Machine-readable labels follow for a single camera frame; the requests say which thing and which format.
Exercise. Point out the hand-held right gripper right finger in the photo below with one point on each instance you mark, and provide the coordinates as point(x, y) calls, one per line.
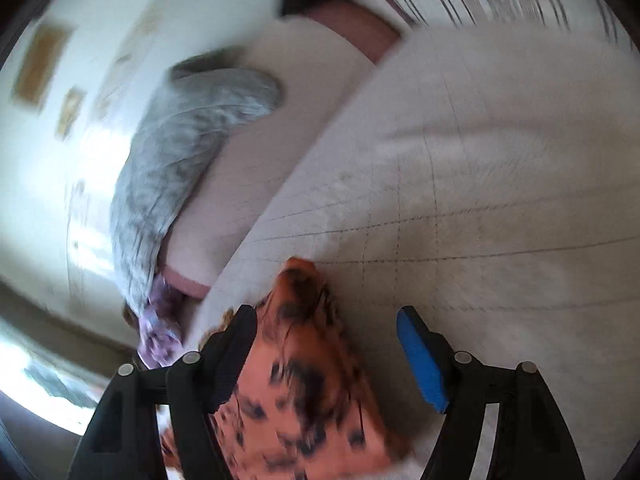
point(422, 360)

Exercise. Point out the grey quilted blanket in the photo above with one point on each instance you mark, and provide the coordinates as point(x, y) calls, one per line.
point(165, 160)

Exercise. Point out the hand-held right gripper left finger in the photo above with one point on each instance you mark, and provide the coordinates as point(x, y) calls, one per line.
point(235, 355)

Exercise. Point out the long pale pink bolster pillow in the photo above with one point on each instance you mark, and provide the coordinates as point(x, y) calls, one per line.
point(260, 150)

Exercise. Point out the stained glass wooden door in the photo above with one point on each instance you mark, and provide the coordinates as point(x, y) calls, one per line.
point(50, 390)

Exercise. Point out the large brown picture frame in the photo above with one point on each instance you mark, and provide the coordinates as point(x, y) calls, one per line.
point(40, 65)

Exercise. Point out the purple satin cloth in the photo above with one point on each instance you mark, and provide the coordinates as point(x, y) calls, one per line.
point(160, 330)

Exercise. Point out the bed with white quilted cover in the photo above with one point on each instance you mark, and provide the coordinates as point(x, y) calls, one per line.
point(475, 185)

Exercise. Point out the small brown picture frame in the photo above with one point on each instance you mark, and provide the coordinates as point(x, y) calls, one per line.
point(69, 112)

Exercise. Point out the orange black leaf-print garment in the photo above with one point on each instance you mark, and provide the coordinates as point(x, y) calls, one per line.
point(310, 360)

